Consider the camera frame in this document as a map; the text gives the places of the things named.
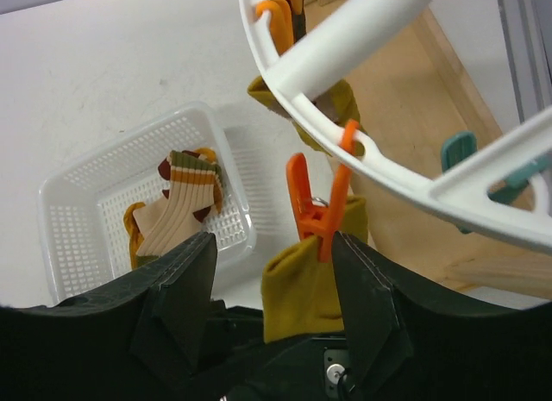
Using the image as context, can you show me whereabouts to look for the wooden drying rack frame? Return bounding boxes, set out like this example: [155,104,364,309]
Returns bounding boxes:
[297,0,552,301]

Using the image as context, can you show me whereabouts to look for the olive yellow sock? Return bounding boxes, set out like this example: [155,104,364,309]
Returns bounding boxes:
[260,194,370,344]
[247,76,361,154]

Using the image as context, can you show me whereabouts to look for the white plastic basket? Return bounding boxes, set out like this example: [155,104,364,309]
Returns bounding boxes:
[38,102,257,304]

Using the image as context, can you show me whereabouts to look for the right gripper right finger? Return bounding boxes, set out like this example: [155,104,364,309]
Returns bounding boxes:
[332,233,551,400]

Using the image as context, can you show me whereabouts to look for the white round sock hanger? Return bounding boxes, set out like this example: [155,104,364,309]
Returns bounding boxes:
[238,0,551,253]

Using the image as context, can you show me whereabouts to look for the black sock left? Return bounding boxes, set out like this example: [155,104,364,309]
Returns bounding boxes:
[291,0,306,42]

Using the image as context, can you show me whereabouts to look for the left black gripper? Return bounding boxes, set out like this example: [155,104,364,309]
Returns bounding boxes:
[189,301,358,400]

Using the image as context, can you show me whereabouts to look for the teal clip upper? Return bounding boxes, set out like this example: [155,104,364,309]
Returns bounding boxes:
[439,130,544,206]

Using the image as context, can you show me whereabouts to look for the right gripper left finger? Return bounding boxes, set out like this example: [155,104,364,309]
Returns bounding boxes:
[1,232,217,400]

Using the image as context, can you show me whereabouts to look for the orange clip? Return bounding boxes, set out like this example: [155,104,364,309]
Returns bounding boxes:
[255,0,295,55]
[285,119,361,264]

